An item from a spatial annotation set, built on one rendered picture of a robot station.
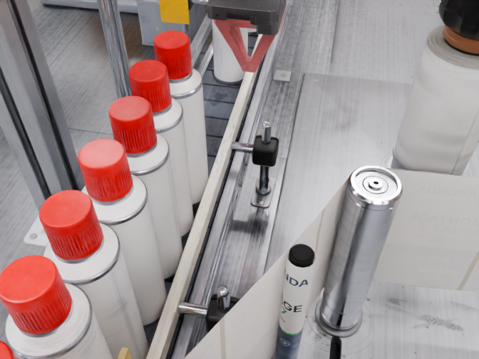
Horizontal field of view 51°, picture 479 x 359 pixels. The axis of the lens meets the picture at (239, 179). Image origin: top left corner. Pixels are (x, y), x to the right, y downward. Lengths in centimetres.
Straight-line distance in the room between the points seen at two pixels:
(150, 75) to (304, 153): 29
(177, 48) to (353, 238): 23
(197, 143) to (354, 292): 22
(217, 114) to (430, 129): 30
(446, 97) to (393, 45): 47
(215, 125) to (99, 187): 35
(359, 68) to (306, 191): 37
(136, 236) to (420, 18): 84
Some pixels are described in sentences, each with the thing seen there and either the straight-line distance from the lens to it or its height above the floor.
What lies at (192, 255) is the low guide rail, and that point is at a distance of 50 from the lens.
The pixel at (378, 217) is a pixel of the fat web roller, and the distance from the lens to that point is 36.
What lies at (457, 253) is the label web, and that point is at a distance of 47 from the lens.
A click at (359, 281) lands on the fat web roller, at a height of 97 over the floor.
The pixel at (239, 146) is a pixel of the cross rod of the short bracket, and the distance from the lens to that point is 61.
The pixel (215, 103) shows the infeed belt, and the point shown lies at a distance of 73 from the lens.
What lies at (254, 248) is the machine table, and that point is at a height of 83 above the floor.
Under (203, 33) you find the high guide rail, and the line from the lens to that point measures 73.
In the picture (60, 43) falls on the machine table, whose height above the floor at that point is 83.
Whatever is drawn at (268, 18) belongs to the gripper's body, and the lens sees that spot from 47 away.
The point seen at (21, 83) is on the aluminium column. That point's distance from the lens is 50.
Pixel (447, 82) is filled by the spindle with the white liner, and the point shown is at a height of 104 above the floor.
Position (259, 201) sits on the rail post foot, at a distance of 65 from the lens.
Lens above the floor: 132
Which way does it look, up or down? 46 degrees down
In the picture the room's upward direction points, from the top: straight up
